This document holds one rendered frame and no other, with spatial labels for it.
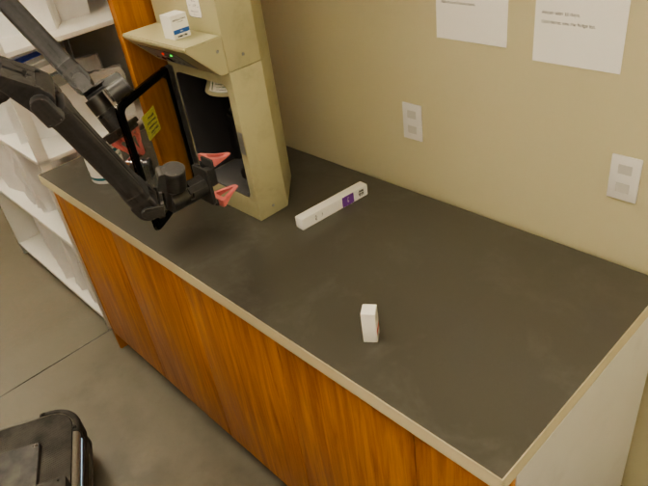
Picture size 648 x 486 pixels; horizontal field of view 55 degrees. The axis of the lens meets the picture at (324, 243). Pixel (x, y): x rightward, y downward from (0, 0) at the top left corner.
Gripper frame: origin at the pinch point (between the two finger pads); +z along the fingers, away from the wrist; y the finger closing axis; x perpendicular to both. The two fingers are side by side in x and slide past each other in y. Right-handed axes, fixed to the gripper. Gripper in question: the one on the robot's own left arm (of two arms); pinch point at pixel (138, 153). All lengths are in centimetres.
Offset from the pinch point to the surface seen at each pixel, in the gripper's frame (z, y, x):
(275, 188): 31.5, -24.5, -11.2
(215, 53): -11.8, -38.9, -2.6
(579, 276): 75, -99, 16
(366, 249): 52, -50, 8
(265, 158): 21.3, -28.5, -10.1
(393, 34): 12, -74, -31
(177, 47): -18.2, -33.8, 2.6
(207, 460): 108, 52, 18
